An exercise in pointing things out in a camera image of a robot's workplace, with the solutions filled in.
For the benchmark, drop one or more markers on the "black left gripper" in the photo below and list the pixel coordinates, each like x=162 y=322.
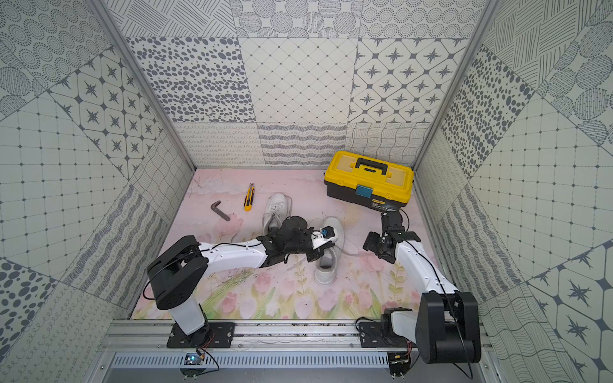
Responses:
x=311 y=242

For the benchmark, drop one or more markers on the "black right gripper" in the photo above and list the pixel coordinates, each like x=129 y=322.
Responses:
x=371 y=244

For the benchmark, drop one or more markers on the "white sneaker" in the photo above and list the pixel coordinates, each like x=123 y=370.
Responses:
x=277 y=211
x=326 y=267

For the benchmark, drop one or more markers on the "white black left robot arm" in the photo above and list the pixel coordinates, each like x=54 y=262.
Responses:
x=174 y=275

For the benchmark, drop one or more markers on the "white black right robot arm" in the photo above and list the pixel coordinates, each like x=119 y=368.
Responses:
x=445 y=327

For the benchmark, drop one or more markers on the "yellow black plastic toolbox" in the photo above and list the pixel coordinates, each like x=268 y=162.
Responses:
x=365 y=181

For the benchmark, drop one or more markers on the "yellow black utility knife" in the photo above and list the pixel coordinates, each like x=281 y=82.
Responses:
x=248 y=201

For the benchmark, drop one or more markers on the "dark metal hex key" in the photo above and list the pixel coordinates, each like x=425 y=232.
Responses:
x=215 y=207

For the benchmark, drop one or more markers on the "pink floral table mat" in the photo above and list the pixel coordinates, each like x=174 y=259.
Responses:
x=364 y=285

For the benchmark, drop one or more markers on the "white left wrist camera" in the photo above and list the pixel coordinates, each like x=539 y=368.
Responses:
x=324 y=238

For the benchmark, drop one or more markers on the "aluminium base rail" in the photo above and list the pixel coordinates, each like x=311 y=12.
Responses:
x=250 y=344

